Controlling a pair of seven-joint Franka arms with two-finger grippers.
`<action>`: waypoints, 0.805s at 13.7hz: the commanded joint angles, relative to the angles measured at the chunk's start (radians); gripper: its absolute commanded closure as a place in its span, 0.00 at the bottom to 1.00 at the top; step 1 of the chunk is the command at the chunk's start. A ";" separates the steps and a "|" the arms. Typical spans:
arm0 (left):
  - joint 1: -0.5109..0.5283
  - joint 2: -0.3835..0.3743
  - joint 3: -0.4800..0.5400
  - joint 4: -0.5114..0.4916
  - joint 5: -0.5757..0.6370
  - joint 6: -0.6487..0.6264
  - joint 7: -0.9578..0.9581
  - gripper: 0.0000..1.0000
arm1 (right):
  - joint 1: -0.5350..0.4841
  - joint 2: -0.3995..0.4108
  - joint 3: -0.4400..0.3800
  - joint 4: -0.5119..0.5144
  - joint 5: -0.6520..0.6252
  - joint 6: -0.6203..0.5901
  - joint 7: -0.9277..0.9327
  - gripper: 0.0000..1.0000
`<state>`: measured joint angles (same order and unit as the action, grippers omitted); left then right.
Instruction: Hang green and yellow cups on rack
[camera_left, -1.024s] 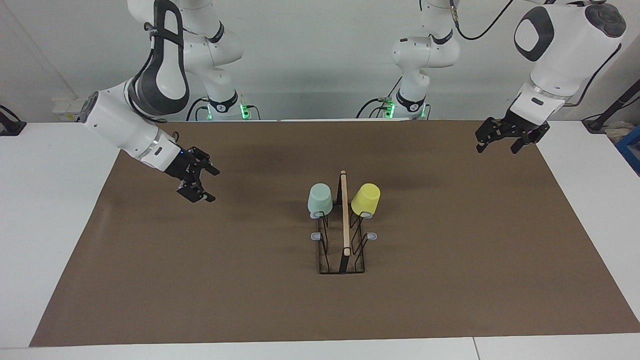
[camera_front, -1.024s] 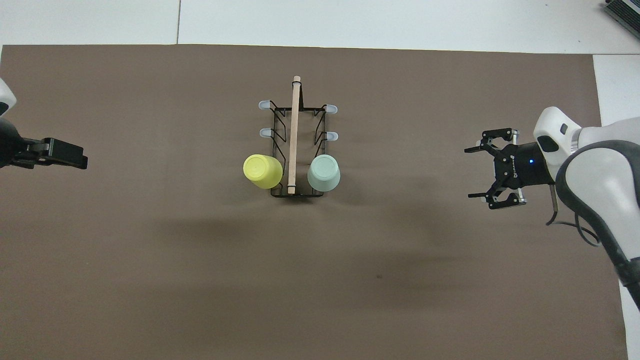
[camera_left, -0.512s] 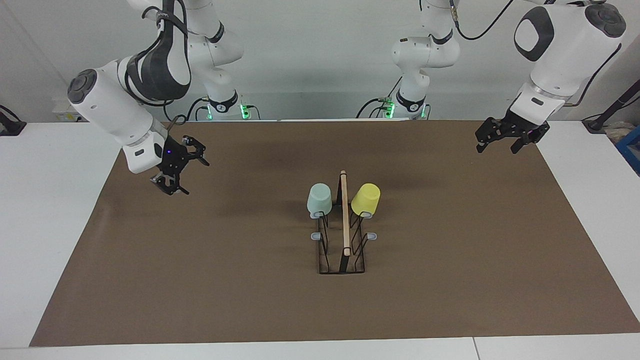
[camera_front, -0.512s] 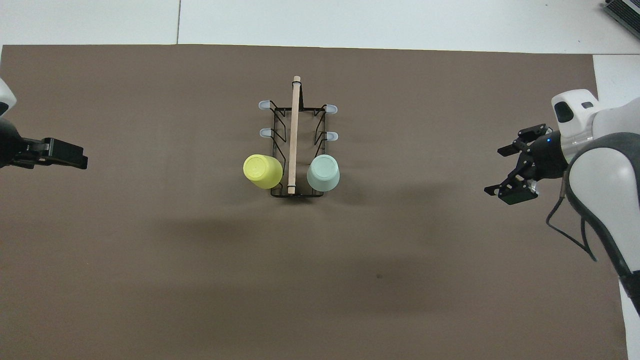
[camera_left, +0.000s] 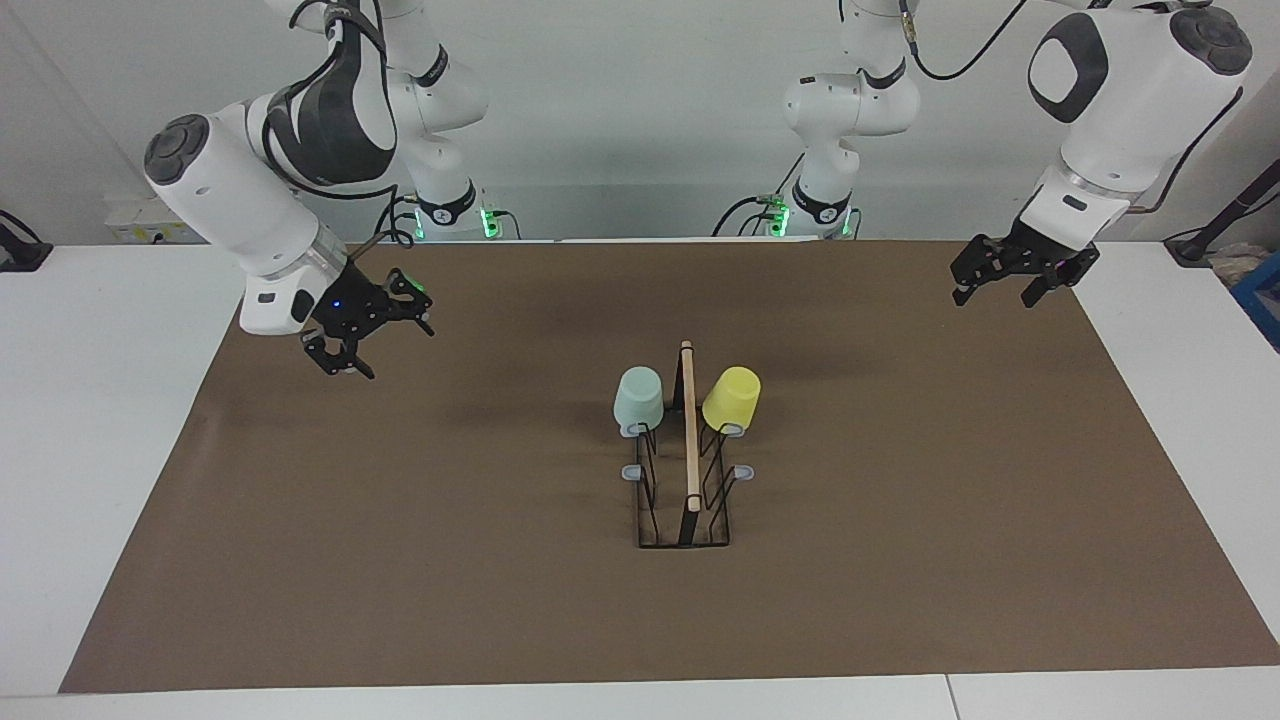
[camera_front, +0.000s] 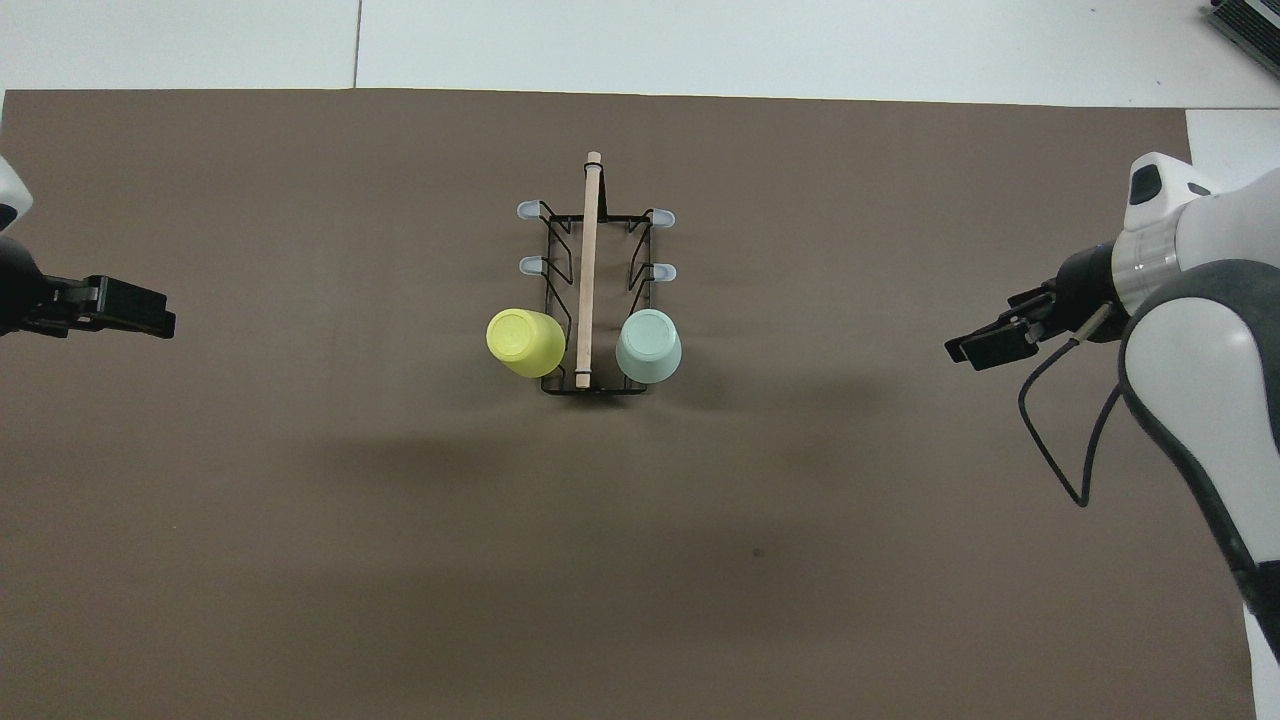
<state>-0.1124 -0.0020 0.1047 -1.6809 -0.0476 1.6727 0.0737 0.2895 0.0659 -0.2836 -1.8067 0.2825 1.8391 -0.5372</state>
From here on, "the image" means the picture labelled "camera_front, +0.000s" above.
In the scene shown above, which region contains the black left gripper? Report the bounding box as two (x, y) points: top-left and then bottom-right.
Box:
(0, 238), (178, 342)

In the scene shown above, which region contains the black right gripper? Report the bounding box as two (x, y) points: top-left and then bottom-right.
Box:
(944, 245), (1127, 372)

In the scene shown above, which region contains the green plastic cup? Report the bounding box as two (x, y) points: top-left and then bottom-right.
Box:
(615, 308), (683, 384)

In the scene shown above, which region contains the yellow plastic cup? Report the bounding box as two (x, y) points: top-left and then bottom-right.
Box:
(486, 308), (568, 380)

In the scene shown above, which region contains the brown table mat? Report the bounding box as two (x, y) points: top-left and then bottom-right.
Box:
(0, 88), (1256, 720)

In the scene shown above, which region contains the grey ribbed device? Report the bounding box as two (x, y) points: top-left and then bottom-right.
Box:
(1205, 0), (1280, 53)

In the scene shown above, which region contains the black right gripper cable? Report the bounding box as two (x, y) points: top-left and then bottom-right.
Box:
(1018, 303), (1126, 508)

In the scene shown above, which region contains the black wire cup rack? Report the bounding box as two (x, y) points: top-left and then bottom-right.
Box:
(517, 151), (677, 397)

